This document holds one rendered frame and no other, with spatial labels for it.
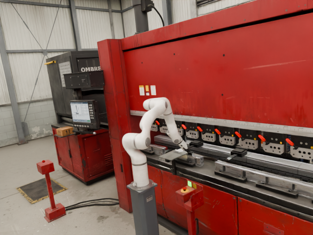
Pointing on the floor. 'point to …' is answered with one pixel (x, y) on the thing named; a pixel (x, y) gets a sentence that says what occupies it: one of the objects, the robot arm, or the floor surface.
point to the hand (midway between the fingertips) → (187, 150)
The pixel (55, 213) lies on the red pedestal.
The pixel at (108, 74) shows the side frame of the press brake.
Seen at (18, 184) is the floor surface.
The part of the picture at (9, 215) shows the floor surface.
